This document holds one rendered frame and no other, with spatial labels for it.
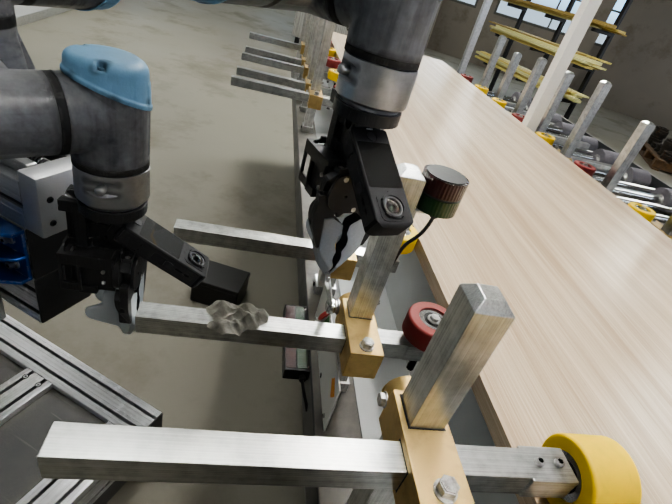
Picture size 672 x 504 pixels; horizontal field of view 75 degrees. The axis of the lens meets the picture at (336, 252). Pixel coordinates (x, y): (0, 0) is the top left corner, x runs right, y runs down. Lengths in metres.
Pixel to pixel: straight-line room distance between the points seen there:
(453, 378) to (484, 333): 0.05
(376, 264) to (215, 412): 1.08
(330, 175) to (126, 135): 0.20
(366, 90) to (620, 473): 0.43
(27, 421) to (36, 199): 0.80
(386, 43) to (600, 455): 0.43
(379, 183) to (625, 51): 11.48
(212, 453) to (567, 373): 0.52
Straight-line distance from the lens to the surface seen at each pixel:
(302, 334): 0.64
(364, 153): 0.45
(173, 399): 1.61
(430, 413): 0.43
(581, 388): 0.73
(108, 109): 0.47
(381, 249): 0.60
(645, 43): 11.89
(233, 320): 0.62
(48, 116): 0.46
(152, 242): 0.55
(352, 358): 0.63
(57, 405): 1.38
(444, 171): 0.59
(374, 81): 0.43
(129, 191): 0.51
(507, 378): 0.66
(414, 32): 0.43
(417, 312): 0.67
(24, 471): 1.30
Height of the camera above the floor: 1.30
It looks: 33 degrees down
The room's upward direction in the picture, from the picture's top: 17 degrees clockwise
